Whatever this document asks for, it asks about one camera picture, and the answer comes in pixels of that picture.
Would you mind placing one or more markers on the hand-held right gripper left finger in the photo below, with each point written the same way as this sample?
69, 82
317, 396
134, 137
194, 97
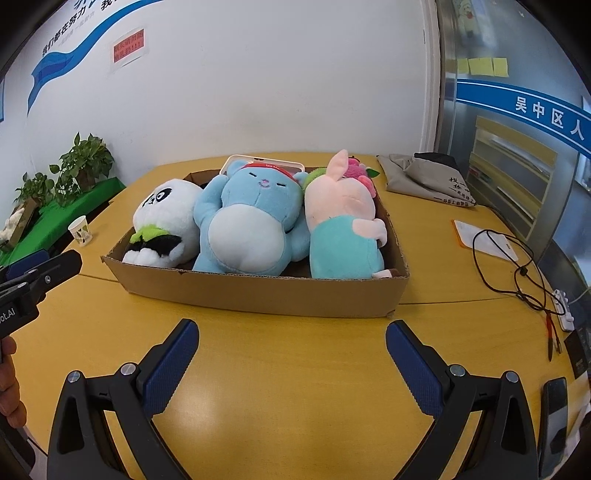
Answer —
168, 369

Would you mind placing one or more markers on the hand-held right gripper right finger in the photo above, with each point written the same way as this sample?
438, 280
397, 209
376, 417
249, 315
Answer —
415, 369

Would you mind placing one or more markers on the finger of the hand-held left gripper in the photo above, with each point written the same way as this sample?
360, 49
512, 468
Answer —
57, 272

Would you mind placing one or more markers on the brown cardboard box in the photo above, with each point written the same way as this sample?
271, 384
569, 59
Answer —
254, 295

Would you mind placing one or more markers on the panda plush toy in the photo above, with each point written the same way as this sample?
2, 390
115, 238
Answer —
171, 207

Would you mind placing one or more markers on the pink pig plush toy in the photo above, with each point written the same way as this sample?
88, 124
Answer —
341, 249

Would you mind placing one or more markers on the blue plush toy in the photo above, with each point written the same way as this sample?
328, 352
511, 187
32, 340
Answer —
244, 240

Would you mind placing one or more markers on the person's left hand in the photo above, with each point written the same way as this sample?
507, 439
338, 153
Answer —
8, 378

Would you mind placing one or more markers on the blue chair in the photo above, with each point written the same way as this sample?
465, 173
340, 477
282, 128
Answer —
25, 262

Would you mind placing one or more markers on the printed paper cup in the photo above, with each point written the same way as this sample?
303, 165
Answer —
81, 230

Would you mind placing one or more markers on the small brown carton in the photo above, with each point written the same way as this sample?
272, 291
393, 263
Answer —
25, 219

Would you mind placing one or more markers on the green cloth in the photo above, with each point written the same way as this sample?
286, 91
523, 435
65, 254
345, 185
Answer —
69, 210

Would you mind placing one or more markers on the small potted green plant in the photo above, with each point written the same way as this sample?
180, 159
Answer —
34, 189

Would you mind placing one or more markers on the large potted green plant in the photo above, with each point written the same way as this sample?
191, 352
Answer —
85, 159

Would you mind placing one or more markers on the red clip leads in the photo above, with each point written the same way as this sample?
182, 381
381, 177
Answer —
553, 332

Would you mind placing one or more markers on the white card with orange edge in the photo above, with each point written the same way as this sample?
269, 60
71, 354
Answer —
496, 247

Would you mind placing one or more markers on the black smartphone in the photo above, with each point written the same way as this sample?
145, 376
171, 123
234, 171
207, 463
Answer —
553, 424

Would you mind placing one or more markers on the white power strip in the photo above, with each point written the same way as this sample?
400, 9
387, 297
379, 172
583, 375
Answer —
564, 311

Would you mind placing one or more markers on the grey cloth bag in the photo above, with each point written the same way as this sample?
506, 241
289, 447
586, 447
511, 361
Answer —
415, 177

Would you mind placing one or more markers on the pink plush bear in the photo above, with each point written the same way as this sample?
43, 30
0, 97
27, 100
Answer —
362, 182

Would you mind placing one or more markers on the white plastic tray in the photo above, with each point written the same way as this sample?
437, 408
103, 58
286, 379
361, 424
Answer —
277, 161

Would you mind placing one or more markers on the blue door banner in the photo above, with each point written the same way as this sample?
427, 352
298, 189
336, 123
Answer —
508, 101

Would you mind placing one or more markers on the yellow sticky note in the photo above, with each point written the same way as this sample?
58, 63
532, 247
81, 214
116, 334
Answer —
500, 67
480, 66
463, 66

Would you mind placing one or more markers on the cartoon sheep poster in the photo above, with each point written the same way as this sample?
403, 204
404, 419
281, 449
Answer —
467, 18

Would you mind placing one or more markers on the blue wall banner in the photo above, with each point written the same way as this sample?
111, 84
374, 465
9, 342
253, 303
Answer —
64, 57

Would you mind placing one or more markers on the red wall sign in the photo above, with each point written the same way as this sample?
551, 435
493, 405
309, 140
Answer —
130, 51

